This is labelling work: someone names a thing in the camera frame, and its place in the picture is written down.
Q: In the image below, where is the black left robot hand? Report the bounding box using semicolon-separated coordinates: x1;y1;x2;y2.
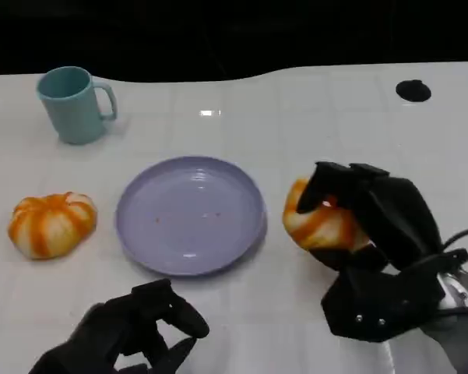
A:
29;278;211;374

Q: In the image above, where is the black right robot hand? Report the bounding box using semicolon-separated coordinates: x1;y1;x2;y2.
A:
297;161;442;273

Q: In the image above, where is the orange and white bread roll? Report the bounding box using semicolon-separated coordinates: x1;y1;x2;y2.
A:
8;191;98;261
282;178;375;252

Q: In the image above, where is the black round table hole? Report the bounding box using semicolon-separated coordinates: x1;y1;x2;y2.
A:
396;79;432;103

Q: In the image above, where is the lilac plate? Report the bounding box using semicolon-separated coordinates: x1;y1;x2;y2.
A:
114;156;268;277

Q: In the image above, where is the pale green mug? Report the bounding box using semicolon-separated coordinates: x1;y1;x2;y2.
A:
36;65;118;146

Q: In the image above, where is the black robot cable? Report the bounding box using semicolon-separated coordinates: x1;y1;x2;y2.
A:
442;228;468;251

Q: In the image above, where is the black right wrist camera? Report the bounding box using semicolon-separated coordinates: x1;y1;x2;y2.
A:
321;249;468;344

